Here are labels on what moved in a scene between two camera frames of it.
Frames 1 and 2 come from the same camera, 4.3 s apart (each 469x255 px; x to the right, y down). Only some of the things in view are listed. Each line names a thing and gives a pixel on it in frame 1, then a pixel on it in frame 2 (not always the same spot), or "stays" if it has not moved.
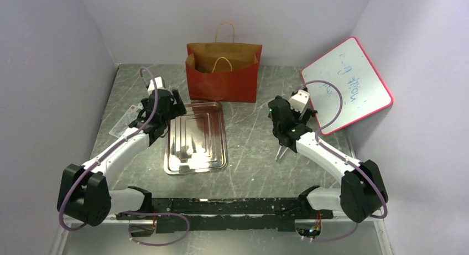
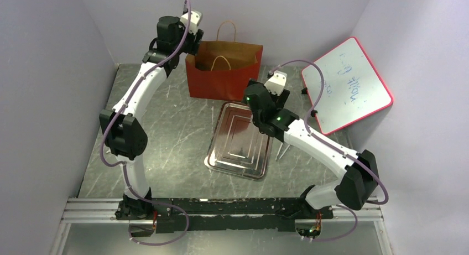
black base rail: [225, 214] stays
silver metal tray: [196, 140] to [237, 147]
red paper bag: [223, 70] stays
